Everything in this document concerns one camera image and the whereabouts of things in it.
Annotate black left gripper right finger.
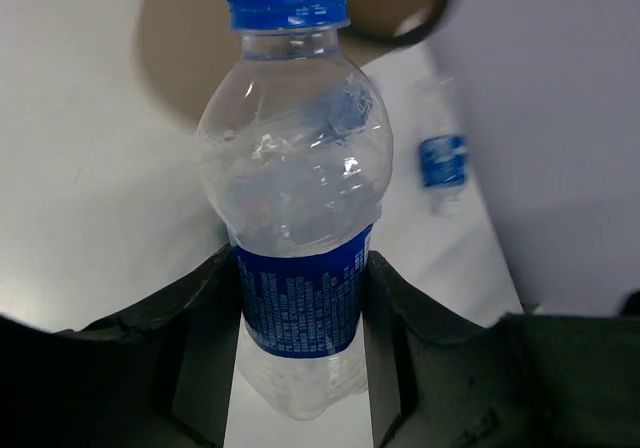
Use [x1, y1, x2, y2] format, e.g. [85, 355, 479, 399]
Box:
[363, 252, 639, 447]

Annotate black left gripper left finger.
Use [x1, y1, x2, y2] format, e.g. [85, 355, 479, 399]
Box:
[1, 247, 241, 447]

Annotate blue label bottle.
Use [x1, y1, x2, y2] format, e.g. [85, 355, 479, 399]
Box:
[196, 0, 394, 420]
[413, 75, 469, 217]

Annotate blue label bottle by bin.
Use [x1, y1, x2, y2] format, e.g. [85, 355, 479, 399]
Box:
[413, 75, 469, 217]

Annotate brown cylindrical paper bin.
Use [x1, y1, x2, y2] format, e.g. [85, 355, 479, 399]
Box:
[136, 0, 453, 130]

